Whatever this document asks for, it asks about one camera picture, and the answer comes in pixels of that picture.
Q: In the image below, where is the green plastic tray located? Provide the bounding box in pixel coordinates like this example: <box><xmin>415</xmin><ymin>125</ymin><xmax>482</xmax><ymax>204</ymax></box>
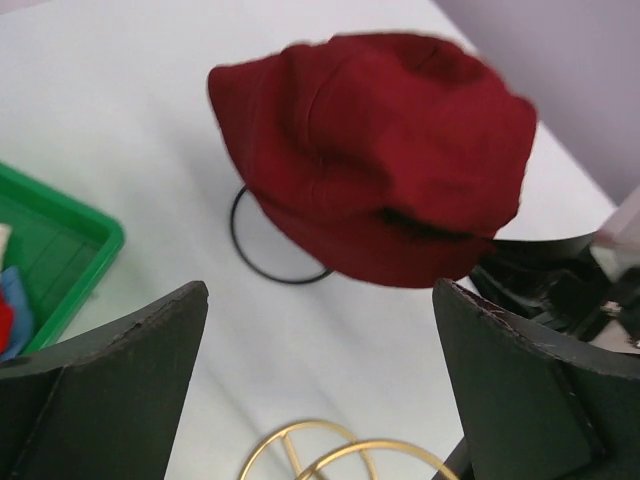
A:
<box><xmin>1</xmin><ymin>164</ymin><xmax>125</xmax><ymax>353</ymax></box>

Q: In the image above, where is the light blue hat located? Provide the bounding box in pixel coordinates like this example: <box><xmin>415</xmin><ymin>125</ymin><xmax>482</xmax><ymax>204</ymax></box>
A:
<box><xmin>1</xmin><ymin>266</ymin><xmax>35</xmax><ymax>362</ymax></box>

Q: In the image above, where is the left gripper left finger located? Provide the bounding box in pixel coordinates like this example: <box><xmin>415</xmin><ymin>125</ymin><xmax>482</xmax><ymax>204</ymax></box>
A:
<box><xmin>1</xmin><ymin>281</ymin><xmax>208</xmax><ymax>480</ymax></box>

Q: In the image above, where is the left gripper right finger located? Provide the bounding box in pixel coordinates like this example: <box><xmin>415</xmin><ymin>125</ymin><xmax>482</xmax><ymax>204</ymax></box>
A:
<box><xmin>432</xmin><ymin>280</ymin><xmax>639</xmax><ymax>479</ymax></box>

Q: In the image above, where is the red hat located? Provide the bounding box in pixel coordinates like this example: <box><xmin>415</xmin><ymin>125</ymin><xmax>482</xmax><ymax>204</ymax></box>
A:
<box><xmin>0</xmin><ymin>295</ymin><xmax>14</xmax><ymax>353</ymax></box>

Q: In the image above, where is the maroon bucket hat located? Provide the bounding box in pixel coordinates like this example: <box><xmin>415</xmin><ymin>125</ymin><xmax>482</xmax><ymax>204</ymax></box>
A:
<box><xmin>207</xmin><ymin>32</ymin><xmax>537</xmax><ymax>288</ymax></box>

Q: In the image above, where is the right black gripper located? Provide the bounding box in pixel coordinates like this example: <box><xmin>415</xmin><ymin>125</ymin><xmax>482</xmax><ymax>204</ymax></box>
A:
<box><xmin>470</xmin><ymin>191</ymin><xmax>639</xmax><ymax>353</ymax></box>

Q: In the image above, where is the black wire hat stand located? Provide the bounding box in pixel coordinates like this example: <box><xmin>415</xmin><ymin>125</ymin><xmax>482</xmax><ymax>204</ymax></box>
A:
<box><xmin>228</xmin><ymin>185</ymin><xmax>333</xmax><ymax>286</ymax></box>

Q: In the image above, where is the gold wire hat stand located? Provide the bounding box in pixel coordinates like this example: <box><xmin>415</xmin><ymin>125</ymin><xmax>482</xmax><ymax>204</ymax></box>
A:
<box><xmin>237</xmin><ymin>419</ymin><xmax>461</xmax><ymax>480</ymax></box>

